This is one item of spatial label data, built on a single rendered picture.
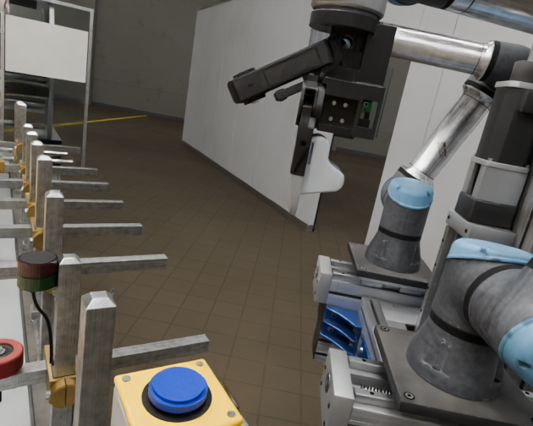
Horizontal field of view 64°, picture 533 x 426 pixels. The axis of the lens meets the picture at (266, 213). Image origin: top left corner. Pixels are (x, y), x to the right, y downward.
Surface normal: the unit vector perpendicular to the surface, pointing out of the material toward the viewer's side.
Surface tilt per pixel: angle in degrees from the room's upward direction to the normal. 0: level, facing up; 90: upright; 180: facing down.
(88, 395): 90
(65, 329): 90
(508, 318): 73
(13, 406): 0
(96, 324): 90
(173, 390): 0
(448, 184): 90
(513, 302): 66
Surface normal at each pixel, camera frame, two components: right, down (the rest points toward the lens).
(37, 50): 0.51, 0.32
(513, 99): -0.75, 0.05
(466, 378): -0.14, -0.07
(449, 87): -0.89, -0.04
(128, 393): 0.18, -0.95
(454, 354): -0.48, -0.16
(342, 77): -0.07, 0.26
